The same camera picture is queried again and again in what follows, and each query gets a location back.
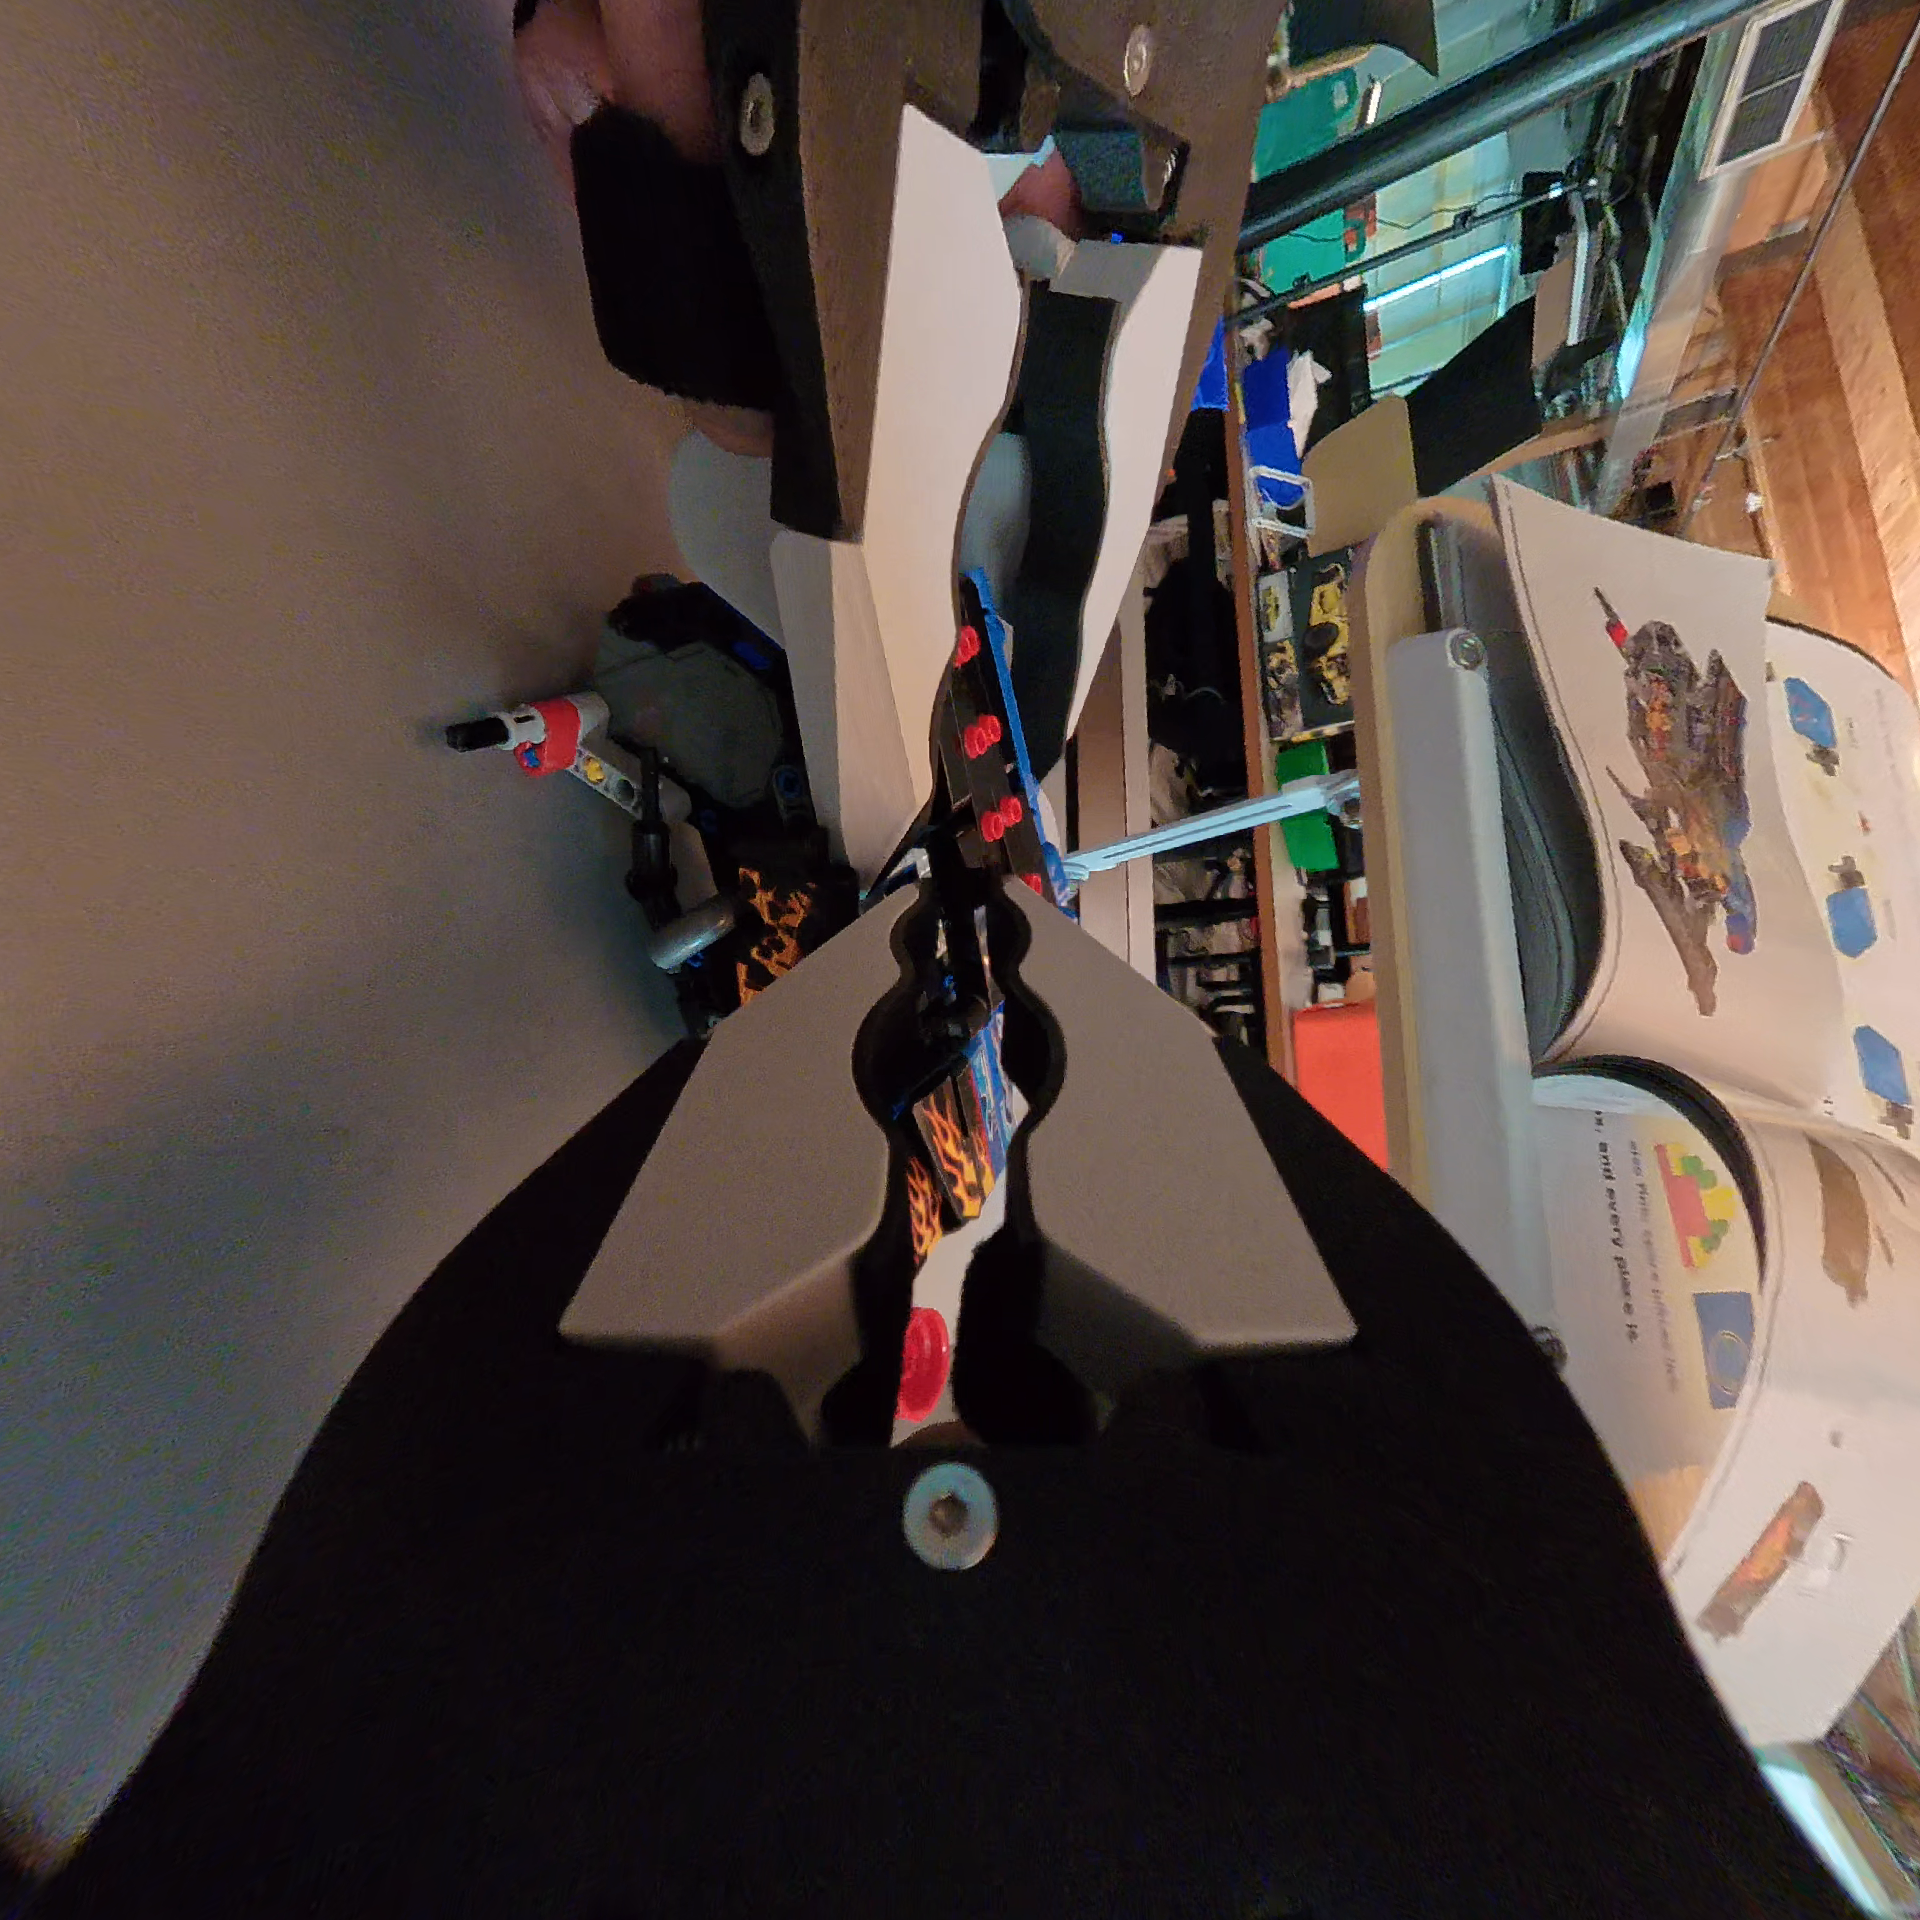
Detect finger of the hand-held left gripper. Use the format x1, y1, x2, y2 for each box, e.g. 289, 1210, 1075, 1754
770, 104, 1034, 891
1013, 239, 1207, 760

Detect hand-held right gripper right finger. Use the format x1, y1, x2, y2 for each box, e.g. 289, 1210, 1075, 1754
959, 881, 1360, 1404

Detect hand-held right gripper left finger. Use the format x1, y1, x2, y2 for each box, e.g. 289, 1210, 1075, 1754
561, 884, 940, 1440

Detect brick-built toy truck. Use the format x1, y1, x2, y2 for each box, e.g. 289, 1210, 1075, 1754
443, 567, 1084, 1276

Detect person's left hand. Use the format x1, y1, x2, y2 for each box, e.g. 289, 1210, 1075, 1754
511, 0, 730, 156

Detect orange box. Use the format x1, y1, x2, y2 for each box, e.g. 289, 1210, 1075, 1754
1290, 1002, 1396, 1180

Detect cluttered storage shelves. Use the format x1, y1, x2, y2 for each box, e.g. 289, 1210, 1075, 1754
1156, 271, 1383, 1080

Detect beige flat panel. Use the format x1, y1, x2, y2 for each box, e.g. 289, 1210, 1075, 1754
1340, 496, 1518, 1204

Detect grey metal clamp bar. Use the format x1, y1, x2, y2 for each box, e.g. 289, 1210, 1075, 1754
1386, 628, 1568, 1361

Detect green bin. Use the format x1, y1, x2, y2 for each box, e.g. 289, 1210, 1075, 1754
1273, 744, 1360, 870

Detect open instruction booklet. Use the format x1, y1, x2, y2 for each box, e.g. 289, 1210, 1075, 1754
1485, 477, 1920, 1749

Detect black metal rail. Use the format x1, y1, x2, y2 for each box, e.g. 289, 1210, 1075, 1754
1238, 0, 1802, 247

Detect white stand with base plate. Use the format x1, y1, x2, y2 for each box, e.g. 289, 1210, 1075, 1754
1058, 772, 1360, 886

